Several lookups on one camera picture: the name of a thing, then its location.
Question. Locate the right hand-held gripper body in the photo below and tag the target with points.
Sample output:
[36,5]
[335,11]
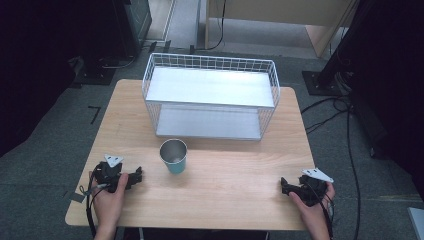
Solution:
[313,188]

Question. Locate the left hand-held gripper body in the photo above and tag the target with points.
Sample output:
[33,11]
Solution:
[108,173]

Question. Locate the person's right hand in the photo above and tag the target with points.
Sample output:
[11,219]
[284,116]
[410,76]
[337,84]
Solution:
[313,216]

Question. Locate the person's left hand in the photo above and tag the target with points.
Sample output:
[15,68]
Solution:
[110,203]

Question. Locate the teal metal cup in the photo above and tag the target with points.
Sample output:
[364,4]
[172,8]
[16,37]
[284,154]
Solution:
[173,156]

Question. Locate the grey tape piece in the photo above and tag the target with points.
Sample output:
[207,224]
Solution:
[77,197]

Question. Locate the white flat object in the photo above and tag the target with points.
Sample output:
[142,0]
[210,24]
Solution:
[417,223]

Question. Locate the black equipment cabinet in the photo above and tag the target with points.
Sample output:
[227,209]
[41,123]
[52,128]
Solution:
[133,23]

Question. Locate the black metal stand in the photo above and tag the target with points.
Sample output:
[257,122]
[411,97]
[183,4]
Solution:
[346,36]

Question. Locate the light wooden furniture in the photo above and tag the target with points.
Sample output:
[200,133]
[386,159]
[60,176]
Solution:
[283,13]

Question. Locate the black floor base plate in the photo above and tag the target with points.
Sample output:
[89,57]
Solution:
[95,71]

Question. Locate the black stand base plate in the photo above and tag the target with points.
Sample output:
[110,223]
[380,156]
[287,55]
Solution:
[321,83]

